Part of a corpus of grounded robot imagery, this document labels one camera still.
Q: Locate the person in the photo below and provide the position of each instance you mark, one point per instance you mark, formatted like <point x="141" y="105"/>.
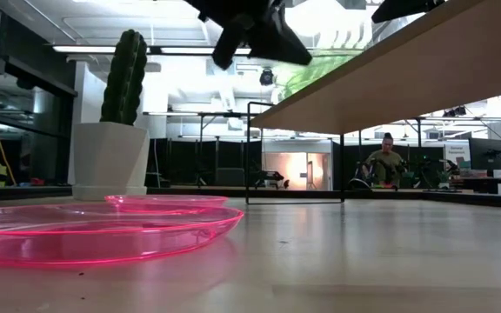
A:
<point x="385" y="163"/>

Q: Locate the green cactus plant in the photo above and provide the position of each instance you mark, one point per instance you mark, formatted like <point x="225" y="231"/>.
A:
<point x="124" y="78"/>

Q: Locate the pink translucent plastic plate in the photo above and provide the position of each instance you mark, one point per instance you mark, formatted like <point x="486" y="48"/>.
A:
<point x="102" y="243"/>
<point x="168" y="201"/>

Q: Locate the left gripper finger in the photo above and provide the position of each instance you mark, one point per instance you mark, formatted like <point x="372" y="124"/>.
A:
<point x="231" y="45"/>
<point x="281" y="43"/>

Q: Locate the white hexagonal plant pot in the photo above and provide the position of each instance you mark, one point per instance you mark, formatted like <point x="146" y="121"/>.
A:
<point x="109" y="161"/>

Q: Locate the wooden tray board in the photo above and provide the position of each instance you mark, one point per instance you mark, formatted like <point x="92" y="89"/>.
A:
<point x="407" y="87"/>

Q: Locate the black ceiling spotlight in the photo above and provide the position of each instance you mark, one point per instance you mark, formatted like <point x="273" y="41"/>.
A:
<point x="266" y="77"/>

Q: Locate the long ceiling light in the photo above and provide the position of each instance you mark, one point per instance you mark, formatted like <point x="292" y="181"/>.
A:
<point x="83" y="49"/>
<point x="189" y="50"/>

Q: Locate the black aluminium table frame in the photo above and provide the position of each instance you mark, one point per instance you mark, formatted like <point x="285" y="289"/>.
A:
<point x="472" y="200"/>

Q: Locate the green translucent plastic plate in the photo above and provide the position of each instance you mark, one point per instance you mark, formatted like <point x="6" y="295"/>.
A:
<point x="302" y="78"/>

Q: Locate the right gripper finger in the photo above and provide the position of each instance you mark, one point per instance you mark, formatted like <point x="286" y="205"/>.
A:
<point x="400" y="8"/>

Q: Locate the white sign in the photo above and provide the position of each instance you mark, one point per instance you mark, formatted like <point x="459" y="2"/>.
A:
<point x="456" y="153"/>

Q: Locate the black computer monitor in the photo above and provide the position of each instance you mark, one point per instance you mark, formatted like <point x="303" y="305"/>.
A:
<point x="486" y="154"/>

